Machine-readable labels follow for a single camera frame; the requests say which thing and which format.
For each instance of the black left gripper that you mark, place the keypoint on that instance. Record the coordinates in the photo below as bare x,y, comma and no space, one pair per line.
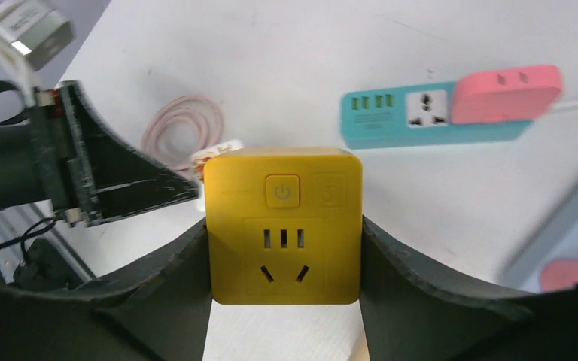
112,180

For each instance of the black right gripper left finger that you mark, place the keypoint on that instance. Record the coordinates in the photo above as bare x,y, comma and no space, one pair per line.
156,308

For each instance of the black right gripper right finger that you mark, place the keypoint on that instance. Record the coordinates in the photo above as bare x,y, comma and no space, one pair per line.
416,308

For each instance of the yellow cube socket adapter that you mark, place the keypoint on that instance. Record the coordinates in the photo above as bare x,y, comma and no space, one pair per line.
284,226

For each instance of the pink triangular power socket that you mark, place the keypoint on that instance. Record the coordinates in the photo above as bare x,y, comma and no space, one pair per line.
559,274

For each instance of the white tiger cube socket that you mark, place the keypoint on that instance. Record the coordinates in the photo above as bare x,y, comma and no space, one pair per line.
199,159

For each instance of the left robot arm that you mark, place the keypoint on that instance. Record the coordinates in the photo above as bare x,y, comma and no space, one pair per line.
42,267

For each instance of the pink plug adapter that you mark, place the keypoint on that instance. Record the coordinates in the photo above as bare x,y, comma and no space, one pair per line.
506,95

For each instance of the light blue power strip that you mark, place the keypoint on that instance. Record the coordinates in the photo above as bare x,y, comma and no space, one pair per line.
556,239

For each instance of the teal power strip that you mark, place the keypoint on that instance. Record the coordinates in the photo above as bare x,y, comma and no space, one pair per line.
411,116

